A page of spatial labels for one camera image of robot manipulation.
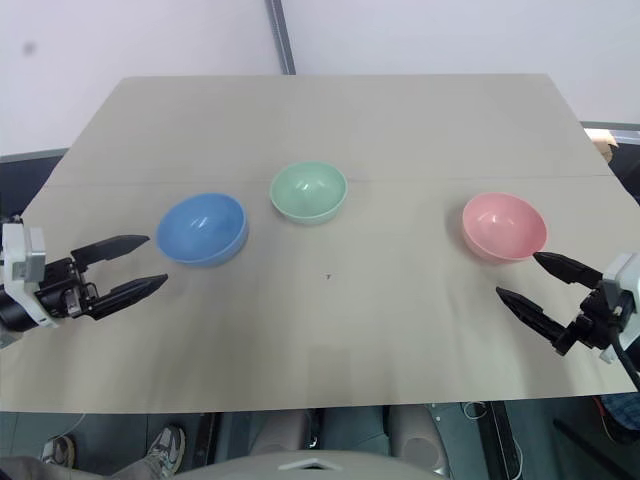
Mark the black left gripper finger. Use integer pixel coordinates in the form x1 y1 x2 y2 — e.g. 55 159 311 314
90 273 170 322
70 234 151 274

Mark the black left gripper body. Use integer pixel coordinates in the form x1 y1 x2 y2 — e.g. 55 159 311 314
33 256 100 320

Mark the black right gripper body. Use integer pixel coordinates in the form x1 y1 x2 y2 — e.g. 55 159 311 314
566 286 625 352

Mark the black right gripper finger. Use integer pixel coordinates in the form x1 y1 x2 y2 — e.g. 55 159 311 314
532 251 604 289
495 286 572 356

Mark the pink red plastic bowl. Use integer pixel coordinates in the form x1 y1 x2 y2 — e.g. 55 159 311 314
461 192 549 265

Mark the blue plastic bowl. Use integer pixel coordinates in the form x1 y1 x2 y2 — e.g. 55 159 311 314
156 192 250 268

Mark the blue patterned cloth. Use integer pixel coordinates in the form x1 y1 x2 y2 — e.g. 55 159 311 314
598 394 640 442

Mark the brown cardboard box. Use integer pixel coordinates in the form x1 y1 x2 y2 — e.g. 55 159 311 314
588 128 620 164

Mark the grey sneaker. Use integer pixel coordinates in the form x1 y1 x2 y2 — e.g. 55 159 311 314
40 434 77 467
144 424 187 474

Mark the grey trouser leg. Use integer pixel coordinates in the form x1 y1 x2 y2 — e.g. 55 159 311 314
0 453 167 480

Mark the green plastic bowl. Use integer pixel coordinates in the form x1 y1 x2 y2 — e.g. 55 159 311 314
269 160 349 226

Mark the grey robot torso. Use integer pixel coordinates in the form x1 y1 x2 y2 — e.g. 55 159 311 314
177 448 454 480

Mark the grey metal pole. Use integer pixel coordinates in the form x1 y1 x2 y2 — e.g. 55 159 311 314
262 0 298 77

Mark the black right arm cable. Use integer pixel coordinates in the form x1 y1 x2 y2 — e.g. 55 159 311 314
612 330 640 392

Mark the white floor cable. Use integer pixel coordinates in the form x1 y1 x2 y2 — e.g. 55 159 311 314
461 399 490 422

